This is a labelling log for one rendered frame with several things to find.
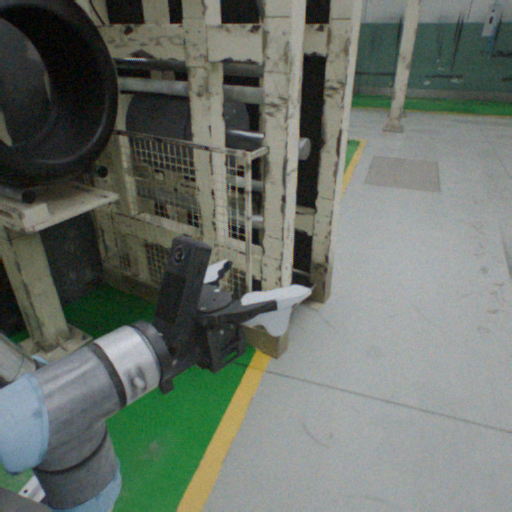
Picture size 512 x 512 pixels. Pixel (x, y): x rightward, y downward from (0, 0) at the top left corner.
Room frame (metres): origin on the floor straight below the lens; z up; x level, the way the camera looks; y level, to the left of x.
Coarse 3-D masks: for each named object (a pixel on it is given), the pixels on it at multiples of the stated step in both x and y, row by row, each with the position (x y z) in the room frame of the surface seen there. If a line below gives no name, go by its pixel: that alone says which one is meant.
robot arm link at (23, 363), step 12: (0, 336) 0.34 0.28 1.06; (0, 348) 0.33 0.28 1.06; (12, 348) 0.34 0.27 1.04; (0, 360) 0.32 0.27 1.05; (12, 360) 0.33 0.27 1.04; (24, 360) 0.34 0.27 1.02; (36, 360) 0.36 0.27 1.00; (0, 372) 0.31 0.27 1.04; (12, 372) 0.32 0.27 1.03; (24, 372) 0.33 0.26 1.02; (0, 384) 0.31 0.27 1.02
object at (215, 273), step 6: (216, 264) 0.50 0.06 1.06; (222, 264) 0.49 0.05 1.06; (228, 264) 0.51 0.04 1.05; (210, 270) 0.48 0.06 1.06; (216, 270) 0.48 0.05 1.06; (222, 270) 0.48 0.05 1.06; (210, 276) 0.46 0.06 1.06; (216, 276) 0.46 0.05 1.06; (222, 276) 0.48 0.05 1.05; (204, 282) 0.44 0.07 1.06; (210, 282) 0.44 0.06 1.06; (216, 282) 0.45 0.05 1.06
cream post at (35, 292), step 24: (0, 120) 1.50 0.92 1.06; (0, 240) 1.45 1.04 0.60; (24, 240) 1.46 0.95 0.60; (24, 264) 1.44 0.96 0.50; (48, 264) 1.52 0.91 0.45; (24, 288) 1.42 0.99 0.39; (48, 288) 1.49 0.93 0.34; (24, 312) 1.46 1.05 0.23; (48, 312) 1.46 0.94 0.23; (48, 336) 1.44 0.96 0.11
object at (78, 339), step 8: (72, 336) 1.55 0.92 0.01; (80, 336) 1.55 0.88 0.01; (88, 336) 1.55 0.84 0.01; (24, 344) 1.49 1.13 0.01; (72, 344) 1.49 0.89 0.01; (80, 344) 1.49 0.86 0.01; (40, 352) 1.43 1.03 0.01; (56, 352) 1.43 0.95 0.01; (64, 352) 1.43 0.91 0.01; (48, 360) 1.38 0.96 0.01; (56, 360) 1.38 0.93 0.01
